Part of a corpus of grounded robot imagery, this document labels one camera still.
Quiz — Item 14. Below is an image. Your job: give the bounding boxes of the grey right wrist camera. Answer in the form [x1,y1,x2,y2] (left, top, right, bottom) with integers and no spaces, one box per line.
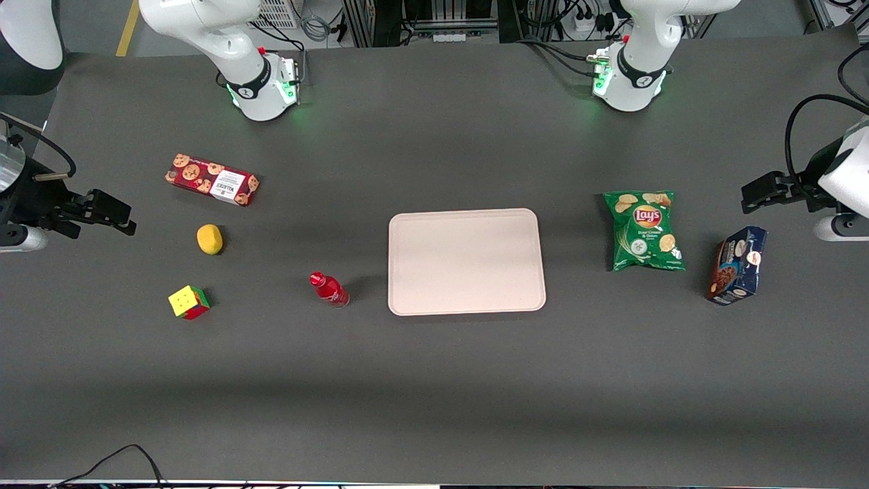
[0,226,50,254]

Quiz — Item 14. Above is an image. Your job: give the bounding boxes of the beige plastic tray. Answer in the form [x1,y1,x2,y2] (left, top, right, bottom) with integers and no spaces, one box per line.
[387,208,547,317]

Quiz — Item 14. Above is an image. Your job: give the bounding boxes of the blue chocolate cookie box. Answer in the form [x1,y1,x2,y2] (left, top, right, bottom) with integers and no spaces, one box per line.
[705,225,769,306]

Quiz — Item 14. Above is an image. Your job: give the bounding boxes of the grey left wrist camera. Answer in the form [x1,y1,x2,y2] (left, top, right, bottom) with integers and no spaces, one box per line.
[813,213,869,243]

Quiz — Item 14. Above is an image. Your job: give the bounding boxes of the black cable loop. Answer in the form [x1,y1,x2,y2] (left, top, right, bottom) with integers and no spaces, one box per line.
[837,42,869,108]

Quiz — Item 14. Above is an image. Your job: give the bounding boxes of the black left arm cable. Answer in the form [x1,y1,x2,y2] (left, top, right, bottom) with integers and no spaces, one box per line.
[785,93,869,189]

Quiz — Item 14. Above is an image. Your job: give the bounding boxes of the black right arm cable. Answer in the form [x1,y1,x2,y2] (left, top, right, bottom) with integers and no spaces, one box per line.
[0,112,77,179]

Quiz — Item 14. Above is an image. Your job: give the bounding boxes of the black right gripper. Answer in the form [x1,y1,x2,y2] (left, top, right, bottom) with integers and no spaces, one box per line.
[27,178,138,240]

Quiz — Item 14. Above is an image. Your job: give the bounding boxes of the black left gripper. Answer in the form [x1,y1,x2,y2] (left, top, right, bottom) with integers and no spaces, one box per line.
[741,171,826,213]

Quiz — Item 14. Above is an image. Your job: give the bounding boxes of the green Lay's chips bag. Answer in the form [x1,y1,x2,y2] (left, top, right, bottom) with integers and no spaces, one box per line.
[603,189,687,273]

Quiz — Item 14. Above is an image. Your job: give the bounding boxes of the red coke bottle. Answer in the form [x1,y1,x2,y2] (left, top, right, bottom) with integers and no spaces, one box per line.
[309,271,350,309]

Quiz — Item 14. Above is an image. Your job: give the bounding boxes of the yellow lemon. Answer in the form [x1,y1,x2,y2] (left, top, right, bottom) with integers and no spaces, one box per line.
[196,223,225,256]

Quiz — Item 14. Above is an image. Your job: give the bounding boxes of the grey coiled cable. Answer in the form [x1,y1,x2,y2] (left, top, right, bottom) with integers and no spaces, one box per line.
[300,10,337,43]

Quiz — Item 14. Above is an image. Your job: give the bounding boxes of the white perforated box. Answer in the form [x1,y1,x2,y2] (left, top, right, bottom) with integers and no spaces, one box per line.
[251,0,301,30]

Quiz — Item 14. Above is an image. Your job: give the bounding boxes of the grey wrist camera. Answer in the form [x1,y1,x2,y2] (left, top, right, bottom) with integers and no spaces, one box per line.
[813,213,869,243]
[0,226,50,254]

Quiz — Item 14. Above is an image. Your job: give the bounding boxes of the colourful puzzle cube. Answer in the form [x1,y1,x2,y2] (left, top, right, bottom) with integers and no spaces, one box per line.
[168,285,212,321]

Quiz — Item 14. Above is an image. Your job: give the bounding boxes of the red cookie box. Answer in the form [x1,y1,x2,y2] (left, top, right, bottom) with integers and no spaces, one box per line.
[164,153,261,208]

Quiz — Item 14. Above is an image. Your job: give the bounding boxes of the white power strip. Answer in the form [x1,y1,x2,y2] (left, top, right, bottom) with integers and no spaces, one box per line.
[572,8,617,36]

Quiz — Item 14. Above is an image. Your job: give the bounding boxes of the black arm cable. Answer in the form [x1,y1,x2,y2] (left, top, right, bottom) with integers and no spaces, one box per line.
[0,112,77,179]
[785,93,869,189]

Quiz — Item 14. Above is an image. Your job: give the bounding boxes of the black base cable bundle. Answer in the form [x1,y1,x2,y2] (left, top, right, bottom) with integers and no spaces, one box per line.
[517,35,602,79]

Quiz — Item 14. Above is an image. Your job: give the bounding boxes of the thin black table cable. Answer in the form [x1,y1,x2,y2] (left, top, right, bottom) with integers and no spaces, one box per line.
[49,443,169,489]

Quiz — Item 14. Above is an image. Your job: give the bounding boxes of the aluminium profile frame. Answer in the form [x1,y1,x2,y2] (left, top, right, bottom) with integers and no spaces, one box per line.
[341,0,500,48]

